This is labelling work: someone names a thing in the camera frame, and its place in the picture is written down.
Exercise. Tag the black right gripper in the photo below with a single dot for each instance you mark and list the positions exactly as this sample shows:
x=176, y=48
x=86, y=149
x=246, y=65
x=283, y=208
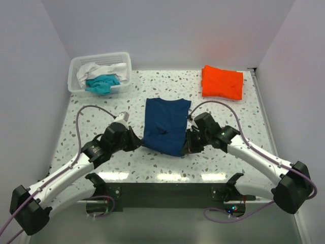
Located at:
x=189, y=147

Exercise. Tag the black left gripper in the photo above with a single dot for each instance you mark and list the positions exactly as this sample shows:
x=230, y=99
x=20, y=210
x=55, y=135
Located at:
x=134, y=141

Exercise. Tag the navy blue t shirt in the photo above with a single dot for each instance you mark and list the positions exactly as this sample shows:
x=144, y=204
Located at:
x=165, y=125

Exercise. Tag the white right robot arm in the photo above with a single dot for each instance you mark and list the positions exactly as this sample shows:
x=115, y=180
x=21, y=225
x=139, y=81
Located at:
x=290, y=182

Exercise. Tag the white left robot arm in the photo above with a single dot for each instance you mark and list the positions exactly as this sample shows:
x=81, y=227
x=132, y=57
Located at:
x=31, y=207

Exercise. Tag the orange folded t shirt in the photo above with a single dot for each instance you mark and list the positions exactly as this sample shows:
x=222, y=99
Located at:
x=221, y=83

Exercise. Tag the teal crumpled t shirt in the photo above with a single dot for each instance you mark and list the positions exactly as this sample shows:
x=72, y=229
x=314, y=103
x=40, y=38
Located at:
x=102, y=84

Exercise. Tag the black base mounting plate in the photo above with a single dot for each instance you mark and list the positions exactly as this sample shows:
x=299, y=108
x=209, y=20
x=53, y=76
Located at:
x=117, y=196

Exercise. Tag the white crumpled t shirt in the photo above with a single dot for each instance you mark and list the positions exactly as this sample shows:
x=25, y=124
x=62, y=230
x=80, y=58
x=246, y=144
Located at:
x=92, y=70

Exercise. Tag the white plastic basket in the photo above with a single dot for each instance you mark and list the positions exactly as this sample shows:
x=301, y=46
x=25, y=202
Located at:
x=106, y=59

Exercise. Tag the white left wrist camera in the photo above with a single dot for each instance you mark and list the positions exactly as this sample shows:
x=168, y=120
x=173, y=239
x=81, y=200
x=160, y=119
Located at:
x=122, y=118

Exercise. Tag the right side aluminium rail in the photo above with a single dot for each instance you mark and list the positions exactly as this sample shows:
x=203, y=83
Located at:
x=267, y=122

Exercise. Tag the aluminium frame rail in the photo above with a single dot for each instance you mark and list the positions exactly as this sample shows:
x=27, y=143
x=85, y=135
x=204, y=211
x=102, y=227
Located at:
x=290, y=200

